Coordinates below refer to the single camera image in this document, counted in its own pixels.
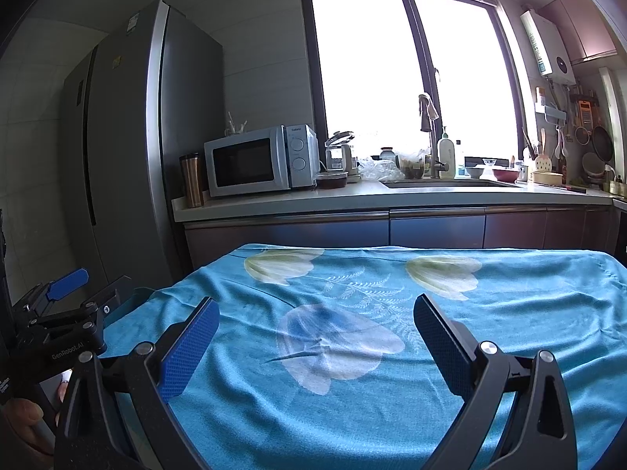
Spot glass jug with lid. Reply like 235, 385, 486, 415
324, 130, 356, 173

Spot grey refrigerator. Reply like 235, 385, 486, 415
61, 0, 226, 291

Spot kitchen window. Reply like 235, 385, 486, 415
300, 0, 533, 168

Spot clear plastic bag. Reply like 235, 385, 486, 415
357, 157, 405, 182

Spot hanging frying pan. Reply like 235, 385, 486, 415
592, 125, 614, 160

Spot dark red lidded bowl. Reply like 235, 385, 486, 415
316, 171, 350, 190

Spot person's left hand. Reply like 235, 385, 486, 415
0, 396, 56, 458

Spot pale blue wall rack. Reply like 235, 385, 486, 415
534, 88, 569, 123

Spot white microwave oven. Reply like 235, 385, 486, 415
204, 124, 319, 198

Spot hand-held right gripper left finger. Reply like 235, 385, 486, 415
54, 296, 221, 470

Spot metal kitchen faucet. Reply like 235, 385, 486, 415
418, 93, 449, 180

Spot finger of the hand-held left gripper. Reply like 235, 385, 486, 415
14, 268, 90, 326
29, 288, 121, 353

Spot white water heater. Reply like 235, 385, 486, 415
519, 7, 577, 85

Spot pink wall cabinet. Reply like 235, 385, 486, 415
539, 0, 618, 65

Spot blue floral tablecloth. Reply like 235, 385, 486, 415
98, 244, 627, 470

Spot white soap bottle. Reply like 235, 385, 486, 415
437, 127, 457, 180

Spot kitchen counter with cabinets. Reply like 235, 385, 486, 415
171, 178, 627, 273

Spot blue plastic bin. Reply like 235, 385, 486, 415
103, 284, 163, 328

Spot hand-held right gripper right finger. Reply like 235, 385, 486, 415
413, 294, 579, 470

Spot kitchen sink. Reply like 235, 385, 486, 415
379, 178, 523, 190

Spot copper tumbler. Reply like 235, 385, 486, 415
179, 152, 205, 209

